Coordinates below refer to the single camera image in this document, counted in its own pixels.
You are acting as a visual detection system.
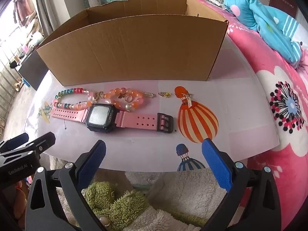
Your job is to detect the orange bead bracelet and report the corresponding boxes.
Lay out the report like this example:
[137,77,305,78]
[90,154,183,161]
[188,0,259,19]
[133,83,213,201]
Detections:
[104,87,145,112]

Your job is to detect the grey curtain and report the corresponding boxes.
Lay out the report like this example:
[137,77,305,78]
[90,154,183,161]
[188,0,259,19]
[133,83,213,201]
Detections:
[32,0,58,38]

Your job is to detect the gold dangling earring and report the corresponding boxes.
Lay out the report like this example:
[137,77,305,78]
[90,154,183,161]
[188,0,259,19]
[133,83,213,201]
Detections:
[183,92,193,108]

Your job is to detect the pink floral blanket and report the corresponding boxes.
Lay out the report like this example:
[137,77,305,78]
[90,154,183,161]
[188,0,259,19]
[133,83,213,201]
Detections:
[188,0,308,231]

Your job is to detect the green fuzzy garment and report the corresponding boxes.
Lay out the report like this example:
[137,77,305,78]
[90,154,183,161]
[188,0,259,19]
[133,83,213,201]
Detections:
[82,182,154,229]

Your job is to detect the multicolour bead bracelet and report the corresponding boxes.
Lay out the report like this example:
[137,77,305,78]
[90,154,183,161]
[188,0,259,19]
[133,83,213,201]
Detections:
[53,88,95,111]

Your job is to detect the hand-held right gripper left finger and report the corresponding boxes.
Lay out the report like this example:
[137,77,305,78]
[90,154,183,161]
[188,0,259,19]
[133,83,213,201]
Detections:
[25,140,107,231]

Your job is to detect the hanging clothes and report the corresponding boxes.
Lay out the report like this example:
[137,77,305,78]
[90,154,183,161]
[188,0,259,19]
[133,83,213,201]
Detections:
[13,0,38,27]

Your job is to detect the metal window railing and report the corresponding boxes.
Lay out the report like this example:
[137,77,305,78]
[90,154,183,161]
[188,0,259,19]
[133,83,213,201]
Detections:
[0,41,24,126]

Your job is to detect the white fleece cloth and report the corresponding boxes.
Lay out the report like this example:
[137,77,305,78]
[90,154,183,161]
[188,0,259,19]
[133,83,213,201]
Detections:
[49,155,228,231]

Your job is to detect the pink strap digital watch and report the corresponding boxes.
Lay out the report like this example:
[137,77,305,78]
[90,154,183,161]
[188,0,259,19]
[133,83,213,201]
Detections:
[50,103,174,133]

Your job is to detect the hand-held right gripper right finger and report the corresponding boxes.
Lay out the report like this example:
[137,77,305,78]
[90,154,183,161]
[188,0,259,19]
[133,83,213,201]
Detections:
[202,138,282,231]

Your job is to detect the brown cardboard box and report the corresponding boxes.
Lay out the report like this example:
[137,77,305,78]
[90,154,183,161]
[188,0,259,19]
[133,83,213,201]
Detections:
[36,0,229,86]

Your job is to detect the pearl button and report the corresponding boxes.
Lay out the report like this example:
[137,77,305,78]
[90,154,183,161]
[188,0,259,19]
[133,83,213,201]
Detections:
[97,215,111,229]

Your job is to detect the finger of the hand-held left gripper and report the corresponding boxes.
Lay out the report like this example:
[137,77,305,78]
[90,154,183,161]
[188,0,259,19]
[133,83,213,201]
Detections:
[14,132,56,158]
[0,132,29,153]

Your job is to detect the blue patterned quilt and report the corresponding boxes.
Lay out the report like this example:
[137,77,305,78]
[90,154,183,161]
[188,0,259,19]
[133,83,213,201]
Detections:
[224,0,305,64]

